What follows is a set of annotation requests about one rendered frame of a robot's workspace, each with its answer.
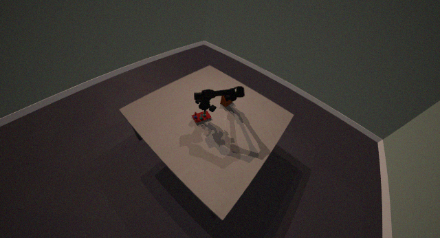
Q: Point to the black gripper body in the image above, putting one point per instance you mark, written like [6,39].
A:
[211,108]

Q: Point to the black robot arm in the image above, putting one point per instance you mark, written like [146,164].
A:
[229,94]

